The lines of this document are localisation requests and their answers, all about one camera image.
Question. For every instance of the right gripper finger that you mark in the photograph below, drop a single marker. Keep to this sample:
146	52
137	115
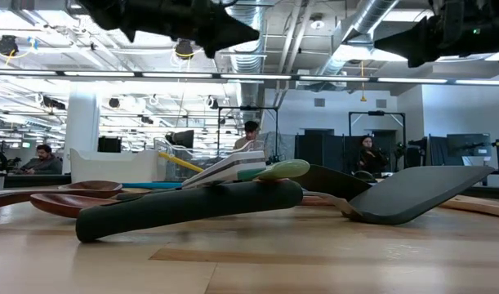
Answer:
418	51
416	32

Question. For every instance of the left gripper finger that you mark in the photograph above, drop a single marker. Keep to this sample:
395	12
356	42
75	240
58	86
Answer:
220	26
220	41

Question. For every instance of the yellow silicone spoon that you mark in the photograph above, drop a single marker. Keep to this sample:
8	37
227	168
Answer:
179	162

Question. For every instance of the black round-head turner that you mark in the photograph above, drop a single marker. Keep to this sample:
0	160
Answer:
331	183

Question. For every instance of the short blue silicone spoon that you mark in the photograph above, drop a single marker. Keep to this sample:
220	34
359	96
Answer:
151	185

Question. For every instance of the bamboo fork spatula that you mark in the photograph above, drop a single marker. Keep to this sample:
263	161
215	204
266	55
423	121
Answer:
478	205

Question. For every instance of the light wooden slotted spatula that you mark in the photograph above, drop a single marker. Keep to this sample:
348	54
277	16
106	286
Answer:
136	190

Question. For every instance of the dark monitor on arm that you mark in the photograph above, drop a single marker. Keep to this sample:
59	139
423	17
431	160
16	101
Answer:
469	145

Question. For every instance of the black ceiling device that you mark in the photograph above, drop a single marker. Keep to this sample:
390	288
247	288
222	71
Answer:
184	51
7	45

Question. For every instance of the long ceiling light strip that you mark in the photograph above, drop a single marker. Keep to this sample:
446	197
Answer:
98	74

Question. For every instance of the person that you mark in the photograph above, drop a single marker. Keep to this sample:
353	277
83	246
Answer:
369	155
251	130
45	163

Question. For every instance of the white ceiling detector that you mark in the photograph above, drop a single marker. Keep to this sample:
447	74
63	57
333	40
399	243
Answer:
317	23

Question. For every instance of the white building pillar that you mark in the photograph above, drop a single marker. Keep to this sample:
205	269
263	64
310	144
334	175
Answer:
81	118

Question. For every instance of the black partition curtain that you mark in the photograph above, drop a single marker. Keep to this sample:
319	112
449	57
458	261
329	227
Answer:
314	151

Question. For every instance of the white plastic bin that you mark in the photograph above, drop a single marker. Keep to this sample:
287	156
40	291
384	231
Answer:
110	167

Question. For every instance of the black square turner red trim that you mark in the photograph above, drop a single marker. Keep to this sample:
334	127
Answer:
171	208

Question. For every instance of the dark wooden spoon silver tip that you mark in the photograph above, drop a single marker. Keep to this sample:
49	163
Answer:
90	185

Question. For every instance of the dark background desk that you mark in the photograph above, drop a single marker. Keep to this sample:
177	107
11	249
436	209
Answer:
28	181

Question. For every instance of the reddish wooden spoon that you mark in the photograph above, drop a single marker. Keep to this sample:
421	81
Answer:
61	204

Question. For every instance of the silver air duct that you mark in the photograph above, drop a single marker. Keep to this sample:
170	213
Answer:
249	81
367	16

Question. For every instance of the black metal frame stand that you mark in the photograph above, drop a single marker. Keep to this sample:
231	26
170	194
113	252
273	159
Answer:
375	112
249	108

